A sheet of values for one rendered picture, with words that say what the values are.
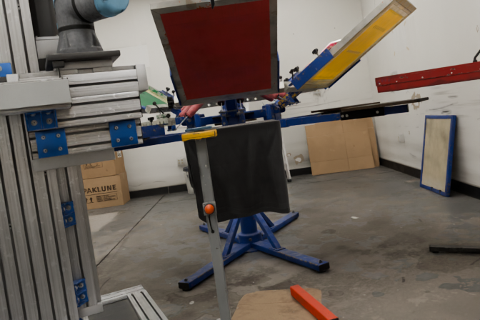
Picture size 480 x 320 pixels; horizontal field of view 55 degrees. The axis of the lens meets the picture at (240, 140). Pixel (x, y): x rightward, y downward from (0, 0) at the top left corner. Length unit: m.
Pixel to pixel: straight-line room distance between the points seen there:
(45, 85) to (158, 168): 5.49
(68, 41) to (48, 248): 0.72
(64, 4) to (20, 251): 0.85
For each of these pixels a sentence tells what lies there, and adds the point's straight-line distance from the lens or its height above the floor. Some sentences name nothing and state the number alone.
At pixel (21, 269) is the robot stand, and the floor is 0.57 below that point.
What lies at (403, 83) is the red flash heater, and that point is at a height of 1.05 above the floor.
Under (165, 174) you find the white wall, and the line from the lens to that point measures 6.85.
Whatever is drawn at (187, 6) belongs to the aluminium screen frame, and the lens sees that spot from 2.19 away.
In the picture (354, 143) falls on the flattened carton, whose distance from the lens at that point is 6.82.
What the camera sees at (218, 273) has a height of 0.38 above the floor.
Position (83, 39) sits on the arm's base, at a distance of 1.60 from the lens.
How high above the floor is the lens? 0.99
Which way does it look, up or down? 3 degrees down
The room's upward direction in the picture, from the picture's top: 8 degrees counter-clockwise
